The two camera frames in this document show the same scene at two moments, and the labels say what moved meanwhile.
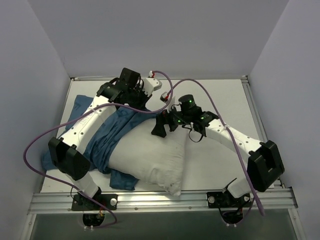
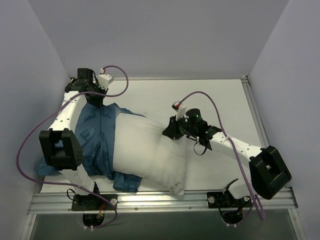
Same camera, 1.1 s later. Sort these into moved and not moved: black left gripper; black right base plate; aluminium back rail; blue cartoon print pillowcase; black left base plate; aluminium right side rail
Moved: black left gripper; blue cartoon print pillowcase
Not moved: black left base plate; black right base plate; aluminium back rail; aluminium right side rail
